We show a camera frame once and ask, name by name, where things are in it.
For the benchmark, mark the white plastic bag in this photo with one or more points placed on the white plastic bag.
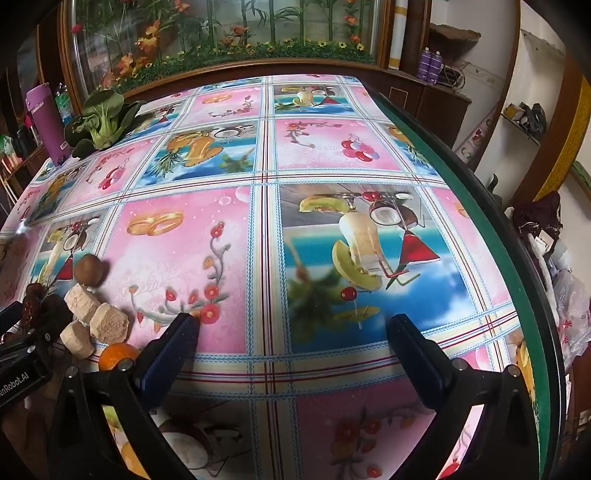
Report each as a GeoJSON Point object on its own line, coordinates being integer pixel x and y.
{"type": "Point", "coordinates": [571, 309]}

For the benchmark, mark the orange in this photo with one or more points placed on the orange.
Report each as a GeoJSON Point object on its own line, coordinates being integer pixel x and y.
{"type": "Point", "coordinates": [116, 356]}

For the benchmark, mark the green plastic bottle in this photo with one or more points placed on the green plastic bottle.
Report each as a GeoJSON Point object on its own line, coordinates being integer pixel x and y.
{"type": "Point", "coordinates": [64, 105]}

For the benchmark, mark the green bok choy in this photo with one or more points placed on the green bok choy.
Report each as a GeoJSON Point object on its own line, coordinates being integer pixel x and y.
{"type": "Point", "coordinates": [104, 122]}

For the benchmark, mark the purple thermos bottle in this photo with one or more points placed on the purple thermos bottle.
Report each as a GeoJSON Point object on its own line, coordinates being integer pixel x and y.
{"type": "Point", "coordinates": [44, 122]}

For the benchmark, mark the beige mushroom chunk bottom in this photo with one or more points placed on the beige mushroom chunk bottom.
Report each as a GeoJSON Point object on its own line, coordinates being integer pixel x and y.
{"type": "Point", "coordinates": [76, 339]}

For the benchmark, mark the white rolled paper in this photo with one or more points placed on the white rolled paper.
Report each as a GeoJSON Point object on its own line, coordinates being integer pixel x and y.
{"type": "Point", "coordinates": [398, 32]}

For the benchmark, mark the black item on shelf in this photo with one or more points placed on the black item on shelf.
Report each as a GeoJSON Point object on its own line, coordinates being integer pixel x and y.
{"type": "Point", "coordinates": [534, 116]}

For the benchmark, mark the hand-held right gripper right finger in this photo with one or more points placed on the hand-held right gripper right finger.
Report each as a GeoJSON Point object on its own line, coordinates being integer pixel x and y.
{"type": "Point", "coordinates": [418, 357]}

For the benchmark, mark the dark red cloth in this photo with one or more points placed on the dark red cloth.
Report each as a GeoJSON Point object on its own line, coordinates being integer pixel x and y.
{"type": "Point", "coordinates": [538, 214]}

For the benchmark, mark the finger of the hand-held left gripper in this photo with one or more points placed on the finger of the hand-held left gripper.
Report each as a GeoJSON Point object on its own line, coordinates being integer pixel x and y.
{"type": "Point", "coordinates": [51, 323]}
{"type": "Point", "coordinates": [10, 317]}

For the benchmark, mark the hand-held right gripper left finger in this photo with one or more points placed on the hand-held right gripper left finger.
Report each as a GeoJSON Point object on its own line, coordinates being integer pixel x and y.
{"type": "Point", "coordinates": [171, 353]}

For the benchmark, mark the glass fish tank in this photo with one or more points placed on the glass fish tank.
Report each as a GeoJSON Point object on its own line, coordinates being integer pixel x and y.
{"type": "Point", "coordinates": [231, 37]}

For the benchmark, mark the brown kiwi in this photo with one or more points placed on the brown kiwi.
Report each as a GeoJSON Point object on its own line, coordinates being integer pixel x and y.
{"type": "Point", "coordinates": [90, 270]}

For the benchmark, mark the printed pink tablecloth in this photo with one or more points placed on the printed pink tablecloth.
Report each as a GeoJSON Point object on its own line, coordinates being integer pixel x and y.
{"type": "Point", "coordinates": [184, 230]}

